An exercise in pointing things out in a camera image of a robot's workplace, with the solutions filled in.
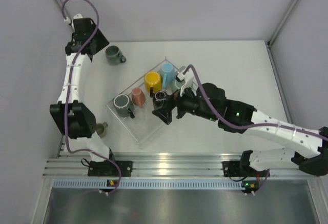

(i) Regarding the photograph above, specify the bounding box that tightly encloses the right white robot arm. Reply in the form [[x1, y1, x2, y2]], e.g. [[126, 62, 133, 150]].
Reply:
[[150, 83, 327, 176]]

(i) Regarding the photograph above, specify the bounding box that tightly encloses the yellow enamel mug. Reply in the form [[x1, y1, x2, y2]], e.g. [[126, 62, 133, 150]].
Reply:
[[144, 71, 162, 95]]

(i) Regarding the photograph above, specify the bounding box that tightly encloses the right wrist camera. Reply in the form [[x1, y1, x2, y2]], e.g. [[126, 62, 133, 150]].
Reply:
[[175, 66, 195, 97]]

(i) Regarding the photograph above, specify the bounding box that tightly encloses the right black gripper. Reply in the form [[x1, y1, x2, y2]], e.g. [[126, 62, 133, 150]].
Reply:
[[153, 81, 218, 126]]

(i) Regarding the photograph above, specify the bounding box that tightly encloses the light blue mug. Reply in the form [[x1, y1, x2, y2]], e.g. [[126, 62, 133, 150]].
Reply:
[[159, 63, 175, 89]]

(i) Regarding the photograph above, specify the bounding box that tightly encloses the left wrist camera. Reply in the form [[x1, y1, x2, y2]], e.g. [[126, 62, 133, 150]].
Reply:
[[64, 13, 84, 30]]

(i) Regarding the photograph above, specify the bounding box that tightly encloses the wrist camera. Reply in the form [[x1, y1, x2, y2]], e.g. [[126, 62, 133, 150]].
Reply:
[[175, 66, 195, 97], [64, 13, 84, 30]]

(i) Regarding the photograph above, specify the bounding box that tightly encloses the perforated cable duct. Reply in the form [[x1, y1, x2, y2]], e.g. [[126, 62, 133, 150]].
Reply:
[[53, 179, 245, 190]]

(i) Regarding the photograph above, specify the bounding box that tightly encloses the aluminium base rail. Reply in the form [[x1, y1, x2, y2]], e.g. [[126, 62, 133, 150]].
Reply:
[[42, 141, 321, 178]]

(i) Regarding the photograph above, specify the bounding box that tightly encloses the dark green cup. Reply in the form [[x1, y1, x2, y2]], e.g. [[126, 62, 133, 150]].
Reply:
[[113, 94, 135, 119]]

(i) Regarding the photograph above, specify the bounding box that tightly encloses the teal speckled ceramic mug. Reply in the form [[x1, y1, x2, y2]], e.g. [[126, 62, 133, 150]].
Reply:
[[171, 79, 185, 93]]

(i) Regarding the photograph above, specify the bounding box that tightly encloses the black mug white interior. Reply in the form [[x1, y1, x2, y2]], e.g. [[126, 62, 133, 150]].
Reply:
[[152, 91, 167, 109]]

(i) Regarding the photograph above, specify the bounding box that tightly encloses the pink coral mug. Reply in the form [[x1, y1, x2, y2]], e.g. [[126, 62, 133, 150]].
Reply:
[[131, 87, 146, 108]]

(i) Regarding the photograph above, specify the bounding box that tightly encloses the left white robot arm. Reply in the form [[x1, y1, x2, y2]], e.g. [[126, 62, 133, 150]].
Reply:
[[50, 14, 119, 176]]

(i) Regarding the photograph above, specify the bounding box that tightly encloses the dark grey glazed mug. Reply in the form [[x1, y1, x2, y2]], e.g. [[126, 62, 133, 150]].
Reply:
[[105, 45, 126, 66]]

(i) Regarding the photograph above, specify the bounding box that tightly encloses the right aluminium frame post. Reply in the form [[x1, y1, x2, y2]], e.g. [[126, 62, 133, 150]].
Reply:
[[266, 0, 301, 49]]

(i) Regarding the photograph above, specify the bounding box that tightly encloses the olive beige small mug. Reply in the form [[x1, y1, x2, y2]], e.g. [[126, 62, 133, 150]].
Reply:
[[95, 122, 108, 138]]

